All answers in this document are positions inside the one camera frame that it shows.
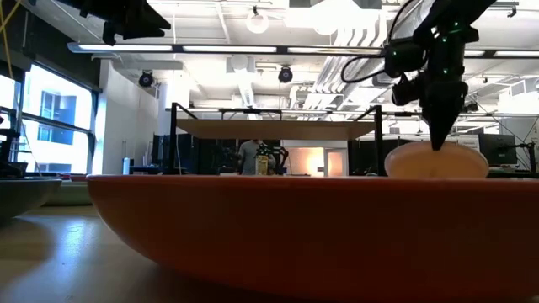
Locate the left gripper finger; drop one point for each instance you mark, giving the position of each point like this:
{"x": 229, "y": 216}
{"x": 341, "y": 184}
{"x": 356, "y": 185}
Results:
{"x": 147, "y": 14}
{"x": 147, "y": 31}

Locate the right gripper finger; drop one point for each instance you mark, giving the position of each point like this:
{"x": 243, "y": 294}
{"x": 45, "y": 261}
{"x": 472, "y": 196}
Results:
{"x": 448, "y": 126}
{"x": 436, "y": 126}

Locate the salmon red plate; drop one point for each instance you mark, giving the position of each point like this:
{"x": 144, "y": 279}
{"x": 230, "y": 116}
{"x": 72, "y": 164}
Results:
{"x": 76, "y": 178}

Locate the orange plate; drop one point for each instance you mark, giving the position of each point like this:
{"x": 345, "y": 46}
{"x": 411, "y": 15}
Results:
{"x": 295, "y": 231}

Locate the dark grey bowl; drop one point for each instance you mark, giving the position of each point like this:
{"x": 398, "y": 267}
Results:
{"x": 25, "y": 193}

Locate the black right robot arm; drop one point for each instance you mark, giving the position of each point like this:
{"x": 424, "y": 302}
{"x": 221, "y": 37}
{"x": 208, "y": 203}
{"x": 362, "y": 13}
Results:
{"x": 459, "y": 17}

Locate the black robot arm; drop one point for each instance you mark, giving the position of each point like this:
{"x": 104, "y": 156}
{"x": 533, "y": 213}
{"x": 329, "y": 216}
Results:
{"x": 280, "y": 155}

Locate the long ceiling light strip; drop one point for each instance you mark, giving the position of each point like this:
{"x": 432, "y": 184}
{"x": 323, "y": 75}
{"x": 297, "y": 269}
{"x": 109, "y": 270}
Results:
{"x": 126, "y": 48}

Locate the black stage light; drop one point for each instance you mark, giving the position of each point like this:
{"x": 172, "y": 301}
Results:
{"x": 471, "y": 107}

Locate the black round spotlight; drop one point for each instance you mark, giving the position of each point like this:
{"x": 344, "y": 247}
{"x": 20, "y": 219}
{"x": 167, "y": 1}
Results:
{"x": 146, "y": 80}
{"x": 285, "y": 75}

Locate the black computer monitor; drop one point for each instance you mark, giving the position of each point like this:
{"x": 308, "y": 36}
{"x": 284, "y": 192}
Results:
{"x": 498, "y": 149}

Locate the black room divider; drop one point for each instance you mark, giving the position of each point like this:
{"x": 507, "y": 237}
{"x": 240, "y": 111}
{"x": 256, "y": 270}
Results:
{"x": 364, "y": 157}
{"x": 198, "y": 155}

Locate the white door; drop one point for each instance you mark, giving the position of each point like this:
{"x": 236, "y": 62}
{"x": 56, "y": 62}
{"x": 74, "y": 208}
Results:
{"x": 335, "y": 164}

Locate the white round pendant lamp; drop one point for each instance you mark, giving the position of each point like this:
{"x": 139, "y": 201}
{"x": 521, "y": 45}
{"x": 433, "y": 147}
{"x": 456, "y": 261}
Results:
{"x": 257, "y": 23}

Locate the large window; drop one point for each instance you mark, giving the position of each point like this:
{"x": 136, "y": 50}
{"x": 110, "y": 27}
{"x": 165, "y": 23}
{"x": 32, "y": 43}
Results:
{"x": 54, "y": 126}

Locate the white bottle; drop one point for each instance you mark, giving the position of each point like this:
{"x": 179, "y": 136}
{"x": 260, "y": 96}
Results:
{"x": 126, "y": 166}

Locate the person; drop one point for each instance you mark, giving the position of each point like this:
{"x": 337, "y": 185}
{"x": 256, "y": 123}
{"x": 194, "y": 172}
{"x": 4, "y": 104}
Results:
{"x": 248, "y": 157}

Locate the yellow printed box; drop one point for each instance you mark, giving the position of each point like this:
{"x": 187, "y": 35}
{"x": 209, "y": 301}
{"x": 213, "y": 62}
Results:
{"x": 262, "y": 165}

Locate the white wall sign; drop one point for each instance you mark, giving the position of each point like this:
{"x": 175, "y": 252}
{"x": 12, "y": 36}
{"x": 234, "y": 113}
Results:
{"x": 469, "y": 143}

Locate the silver ventilation duct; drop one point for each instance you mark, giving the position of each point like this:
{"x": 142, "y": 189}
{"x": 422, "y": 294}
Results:
{"x": 406, "y": 21}

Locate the wooden shelf with black frame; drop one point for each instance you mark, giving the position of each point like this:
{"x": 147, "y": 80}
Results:
{"x": 269, "y": 129}

